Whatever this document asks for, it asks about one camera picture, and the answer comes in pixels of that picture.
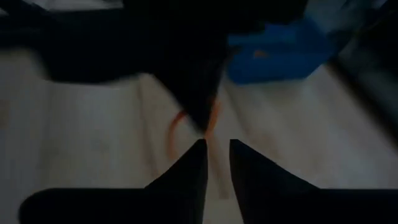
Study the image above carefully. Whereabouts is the orange rubber band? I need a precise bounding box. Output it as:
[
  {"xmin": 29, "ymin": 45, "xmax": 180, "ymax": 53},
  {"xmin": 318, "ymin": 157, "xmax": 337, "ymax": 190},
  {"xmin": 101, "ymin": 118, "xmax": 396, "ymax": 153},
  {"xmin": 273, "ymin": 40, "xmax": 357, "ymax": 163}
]
[{"xmin": 166, "ymin": 98, "xmax": 222, "ymax": 160}]

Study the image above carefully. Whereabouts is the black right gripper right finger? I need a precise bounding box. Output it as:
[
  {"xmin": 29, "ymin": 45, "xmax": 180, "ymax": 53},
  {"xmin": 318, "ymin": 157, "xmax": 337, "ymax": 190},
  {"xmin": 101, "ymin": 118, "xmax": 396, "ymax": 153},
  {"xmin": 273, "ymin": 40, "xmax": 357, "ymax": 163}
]
[{"xmin": 229, "ymin": 139, "xmax": 321, "ymax": 224}]

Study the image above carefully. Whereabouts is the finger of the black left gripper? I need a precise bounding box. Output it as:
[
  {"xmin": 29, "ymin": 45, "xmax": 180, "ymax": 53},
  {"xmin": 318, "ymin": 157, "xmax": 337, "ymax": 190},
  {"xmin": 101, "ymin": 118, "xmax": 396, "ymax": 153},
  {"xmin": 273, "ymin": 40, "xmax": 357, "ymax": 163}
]
[{"xmin": 152, "ymin": 62, "xmax": 231, "ymax": 134}]

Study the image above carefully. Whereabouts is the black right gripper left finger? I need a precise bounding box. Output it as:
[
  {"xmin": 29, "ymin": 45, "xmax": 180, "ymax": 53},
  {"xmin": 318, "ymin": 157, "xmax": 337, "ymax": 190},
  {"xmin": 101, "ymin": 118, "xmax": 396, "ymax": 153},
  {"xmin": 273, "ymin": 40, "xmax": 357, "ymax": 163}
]
[{"xmin": 144, "ymin": 139, "xmax": 208, "ymax": 224}]

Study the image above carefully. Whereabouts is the blue plastic basket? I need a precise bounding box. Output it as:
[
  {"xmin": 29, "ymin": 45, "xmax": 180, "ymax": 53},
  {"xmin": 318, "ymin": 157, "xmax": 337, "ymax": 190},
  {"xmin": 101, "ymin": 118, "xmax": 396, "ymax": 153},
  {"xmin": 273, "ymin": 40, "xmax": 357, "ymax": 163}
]
[{"xmin": 226, "ymin": 17, "xmax": 338, "ymax": 85}]

